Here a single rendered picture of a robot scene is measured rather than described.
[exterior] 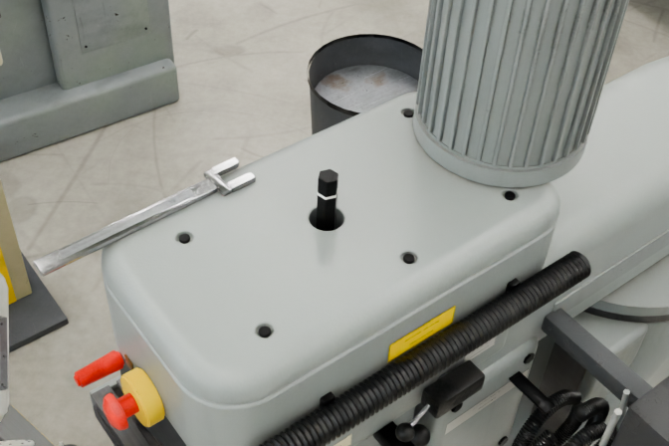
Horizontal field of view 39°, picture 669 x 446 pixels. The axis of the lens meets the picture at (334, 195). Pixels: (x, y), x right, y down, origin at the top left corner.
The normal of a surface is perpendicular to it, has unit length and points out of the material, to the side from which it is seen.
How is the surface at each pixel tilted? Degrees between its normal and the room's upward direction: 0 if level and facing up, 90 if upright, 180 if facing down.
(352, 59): 86
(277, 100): 0
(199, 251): 0
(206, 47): 0
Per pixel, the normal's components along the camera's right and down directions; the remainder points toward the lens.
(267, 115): 0.04, -0.72
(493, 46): -0.46, 0.60
